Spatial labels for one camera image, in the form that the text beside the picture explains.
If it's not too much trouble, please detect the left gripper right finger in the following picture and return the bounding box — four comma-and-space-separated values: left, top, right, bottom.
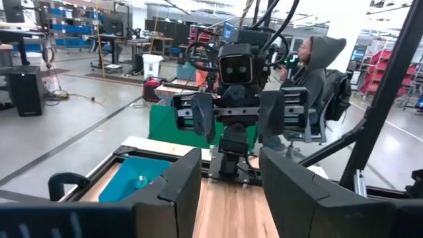
259, 147, 396, 238

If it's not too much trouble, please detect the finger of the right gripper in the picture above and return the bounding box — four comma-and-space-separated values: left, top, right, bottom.
190, 93, 216, 143
257, 89, 286, 146

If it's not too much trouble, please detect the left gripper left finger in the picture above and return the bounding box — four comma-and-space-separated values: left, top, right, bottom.
122, 147, 203, 238

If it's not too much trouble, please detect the green mat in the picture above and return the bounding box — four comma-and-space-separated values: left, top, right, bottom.
147, 104, 259, 150

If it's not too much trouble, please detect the grey office chair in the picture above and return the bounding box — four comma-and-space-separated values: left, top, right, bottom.
282, 92, 334, 161

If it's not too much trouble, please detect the teal plastic bin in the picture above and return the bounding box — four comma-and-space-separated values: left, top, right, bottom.
98, 155, 173, 203

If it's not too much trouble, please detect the red case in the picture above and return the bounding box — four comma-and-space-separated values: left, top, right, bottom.
142, 77, 163, 103

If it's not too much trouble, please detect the person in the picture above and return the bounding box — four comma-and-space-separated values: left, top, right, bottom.
264, 35, 348, 153

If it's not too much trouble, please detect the white trash bin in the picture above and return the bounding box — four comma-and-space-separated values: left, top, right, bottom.
141, 53, 165, 80

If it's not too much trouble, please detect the black backpack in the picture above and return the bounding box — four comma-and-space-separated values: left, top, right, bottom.
325, 68, 352, 122

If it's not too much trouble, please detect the red shelving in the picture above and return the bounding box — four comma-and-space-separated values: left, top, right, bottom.
359, 49, 419, 97

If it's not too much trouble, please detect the black work table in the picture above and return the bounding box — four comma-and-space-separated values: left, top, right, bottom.
88, 13, 133, 72

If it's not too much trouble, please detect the blue bin shelf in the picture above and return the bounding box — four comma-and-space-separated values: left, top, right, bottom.
39, 3, 100, 52

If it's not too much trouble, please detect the black computer tower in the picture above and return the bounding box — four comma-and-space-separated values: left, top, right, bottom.
7, 65, 46, 118

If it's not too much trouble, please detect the dark side table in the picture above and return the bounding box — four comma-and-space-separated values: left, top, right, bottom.
0, 28, 47, 67

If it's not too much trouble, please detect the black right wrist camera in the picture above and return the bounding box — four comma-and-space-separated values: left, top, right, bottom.
217, 42, 254, 87

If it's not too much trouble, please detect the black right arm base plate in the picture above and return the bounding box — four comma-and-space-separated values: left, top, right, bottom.
208, 145, 264, 186

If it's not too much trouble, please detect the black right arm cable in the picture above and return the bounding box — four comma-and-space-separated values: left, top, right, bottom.
184, 0, 301, 73

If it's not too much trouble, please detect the black cable hook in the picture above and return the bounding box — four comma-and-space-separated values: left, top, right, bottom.
48, 171, 91, 202

